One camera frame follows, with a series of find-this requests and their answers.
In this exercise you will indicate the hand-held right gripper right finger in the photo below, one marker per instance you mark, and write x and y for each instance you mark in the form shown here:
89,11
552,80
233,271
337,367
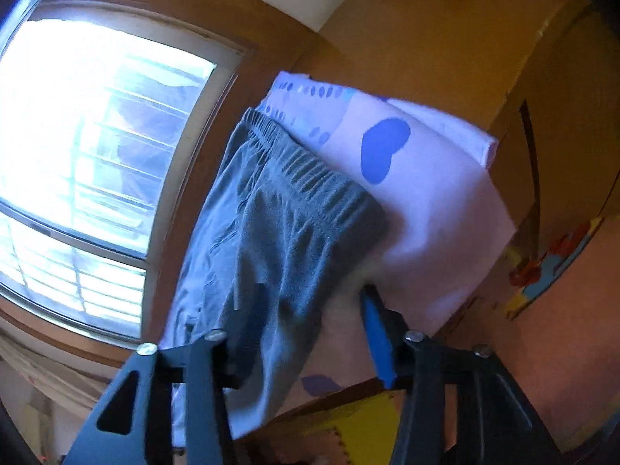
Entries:
378,339

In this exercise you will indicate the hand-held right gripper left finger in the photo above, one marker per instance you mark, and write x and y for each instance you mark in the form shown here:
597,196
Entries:
208,353

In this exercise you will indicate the grey fleece pants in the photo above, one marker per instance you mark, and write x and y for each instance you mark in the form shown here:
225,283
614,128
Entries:
290,232

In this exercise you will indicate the yellow foam mat tile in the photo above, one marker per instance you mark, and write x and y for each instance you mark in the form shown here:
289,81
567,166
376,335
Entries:
339,431

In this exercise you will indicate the cartoon print foam mat tile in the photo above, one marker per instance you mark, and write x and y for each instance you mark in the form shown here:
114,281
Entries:
557,261

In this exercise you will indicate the window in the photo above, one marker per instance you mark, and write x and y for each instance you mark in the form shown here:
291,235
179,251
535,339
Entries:
97,106

